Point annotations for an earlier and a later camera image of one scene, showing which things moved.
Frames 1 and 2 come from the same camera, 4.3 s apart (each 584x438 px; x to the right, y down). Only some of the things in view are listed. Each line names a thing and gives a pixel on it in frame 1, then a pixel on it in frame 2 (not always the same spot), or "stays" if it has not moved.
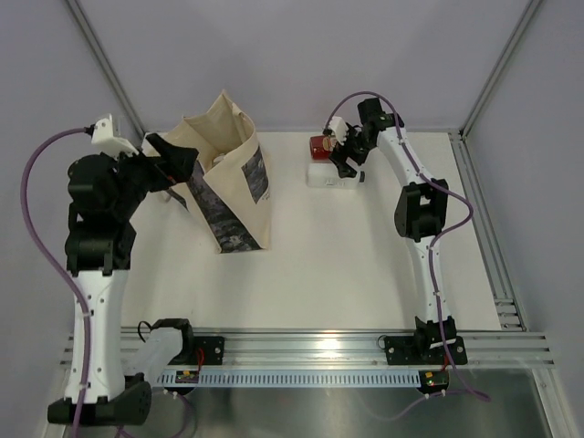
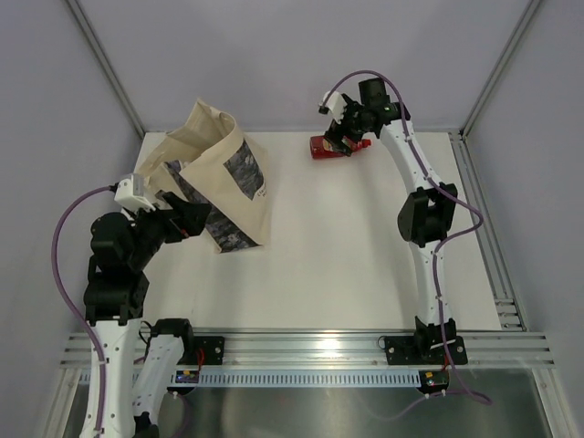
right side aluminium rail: x=507 y=307 stays
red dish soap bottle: x=320 y=148 stays
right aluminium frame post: x=524 y=23 stays
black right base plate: x=424 y=349 stays
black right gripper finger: x=337 y=156 -> x=332 y=134
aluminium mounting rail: x=357 y=346 stays
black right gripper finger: x=346 y=171 -> x=344 y=149
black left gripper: x=175 y=164 -> x=192 y=217
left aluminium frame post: x=78 y=12 stays
